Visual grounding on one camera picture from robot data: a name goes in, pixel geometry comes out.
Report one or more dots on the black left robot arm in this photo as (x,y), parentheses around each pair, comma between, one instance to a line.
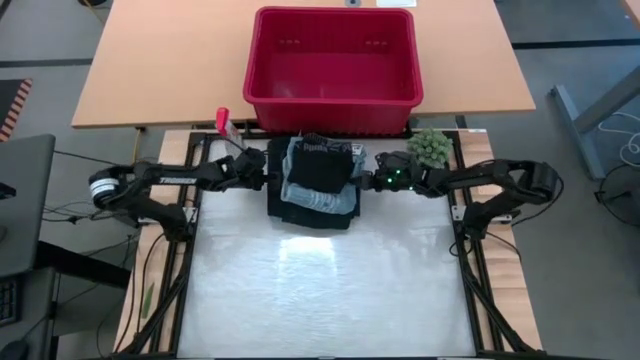
(165,180)

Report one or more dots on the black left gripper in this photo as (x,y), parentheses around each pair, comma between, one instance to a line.
(247,169)

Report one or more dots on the beige wooden table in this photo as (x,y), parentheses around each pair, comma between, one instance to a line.
(175,60)

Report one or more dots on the black round floor stand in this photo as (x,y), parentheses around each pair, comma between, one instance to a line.
(620,197)

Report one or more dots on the dark computer keyboard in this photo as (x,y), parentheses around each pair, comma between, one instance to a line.
(7,300)

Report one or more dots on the small black garment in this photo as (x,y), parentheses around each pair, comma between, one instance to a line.
(320,165)

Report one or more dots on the white paper sheet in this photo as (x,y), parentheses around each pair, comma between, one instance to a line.
(396,3)

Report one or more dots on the clear spray bottle red trigger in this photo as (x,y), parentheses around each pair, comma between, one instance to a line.
(227,125)

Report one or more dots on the grey round table grommet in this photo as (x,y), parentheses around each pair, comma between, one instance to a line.
(352,2)

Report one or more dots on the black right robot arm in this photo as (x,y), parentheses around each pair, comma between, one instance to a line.
(490,180)

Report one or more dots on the black aluminium rig frame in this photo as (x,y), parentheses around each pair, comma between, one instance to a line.
(467,310)

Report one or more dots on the grey metal table leg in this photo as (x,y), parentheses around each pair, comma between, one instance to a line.
(580,125)

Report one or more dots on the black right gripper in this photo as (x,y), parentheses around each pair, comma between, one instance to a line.
(395,172)

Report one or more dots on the red plastic laundry bin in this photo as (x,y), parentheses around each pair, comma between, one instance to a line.
(330,70)

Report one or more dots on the grey striped garment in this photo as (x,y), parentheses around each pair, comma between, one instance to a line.
(325,200)

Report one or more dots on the green artificial potted plant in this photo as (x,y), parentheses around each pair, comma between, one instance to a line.
(430,147)

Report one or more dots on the green slim strip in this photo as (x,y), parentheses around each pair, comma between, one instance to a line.
(147,300)

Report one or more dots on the black pants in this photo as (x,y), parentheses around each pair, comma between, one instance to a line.
(305,217)

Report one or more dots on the hazard striped floor mat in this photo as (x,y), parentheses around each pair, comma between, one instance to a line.
(15,107)

